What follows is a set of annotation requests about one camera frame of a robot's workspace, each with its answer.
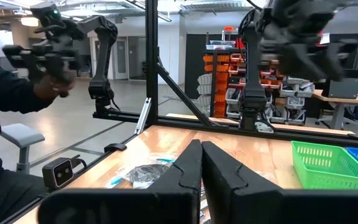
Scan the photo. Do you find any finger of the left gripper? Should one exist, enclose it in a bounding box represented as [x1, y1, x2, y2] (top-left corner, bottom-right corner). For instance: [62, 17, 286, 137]
[315, 54, 344, 82]
[278, 54, 319, 80]

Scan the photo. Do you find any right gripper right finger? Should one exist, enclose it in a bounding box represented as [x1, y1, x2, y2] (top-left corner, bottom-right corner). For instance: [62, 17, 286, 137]
[202, 141, 358, 224]

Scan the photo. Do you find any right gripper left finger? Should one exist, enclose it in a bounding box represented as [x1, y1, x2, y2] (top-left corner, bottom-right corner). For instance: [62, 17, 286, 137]
[37, 139, 203, 224]

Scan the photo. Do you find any blue toothbrush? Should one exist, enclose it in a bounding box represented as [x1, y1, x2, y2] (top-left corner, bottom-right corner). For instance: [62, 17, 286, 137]
[106, 157, 176, 189]

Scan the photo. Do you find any black computer case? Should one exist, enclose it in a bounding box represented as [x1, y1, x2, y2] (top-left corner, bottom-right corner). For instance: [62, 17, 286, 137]
[328, 77, 358, 100]

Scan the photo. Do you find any wooden desk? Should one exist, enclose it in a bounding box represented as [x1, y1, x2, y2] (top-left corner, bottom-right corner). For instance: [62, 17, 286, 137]
[311, 89, 358, 131]

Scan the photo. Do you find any green plastic basket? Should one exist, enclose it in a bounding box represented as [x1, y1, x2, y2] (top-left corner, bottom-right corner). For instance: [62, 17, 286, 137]
[290, 140, 358, 190]

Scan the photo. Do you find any black edge clamp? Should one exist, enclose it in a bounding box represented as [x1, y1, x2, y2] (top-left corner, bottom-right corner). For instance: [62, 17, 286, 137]
[103, 142, 127, 154]

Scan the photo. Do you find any black shelving with orange bins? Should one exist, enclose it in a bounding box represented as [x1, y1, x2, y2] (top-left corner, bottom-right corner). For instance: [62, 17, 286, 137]
[185, 26, 316, 125]

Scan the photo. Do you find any silver metal bar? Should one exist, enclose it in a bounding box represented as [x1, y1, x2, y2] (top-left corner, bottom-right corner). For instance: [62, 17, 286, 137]
[134, 97, 152, 136]

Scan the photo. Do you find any grey stool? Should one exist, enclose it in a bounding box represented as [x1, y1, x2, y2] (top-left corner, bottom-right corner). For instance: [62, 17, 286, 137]
[0, 123, 47, 174]

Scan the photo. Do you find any person's hand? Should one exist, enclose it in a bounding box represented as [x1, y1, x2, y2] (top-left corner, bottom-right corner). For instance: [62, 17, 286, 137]
[32, 74, 76, 99]

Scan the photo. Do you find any grey door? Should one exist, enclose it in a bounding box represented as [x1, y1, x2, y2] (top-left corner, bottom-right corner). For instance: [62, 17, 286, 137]
[112, 37, 131, 80]

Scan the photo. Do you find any grey table-level camera box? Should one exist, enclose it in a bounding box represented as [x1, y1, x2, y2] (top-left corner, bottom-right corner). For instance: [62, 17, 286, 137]
[41, 156, 76, 191]

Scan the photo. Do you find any black aluminium table frame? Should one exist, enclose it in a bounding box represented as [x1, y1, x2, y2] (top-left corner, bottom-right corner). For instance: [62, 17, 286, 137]
[0, 0, 358, 224]

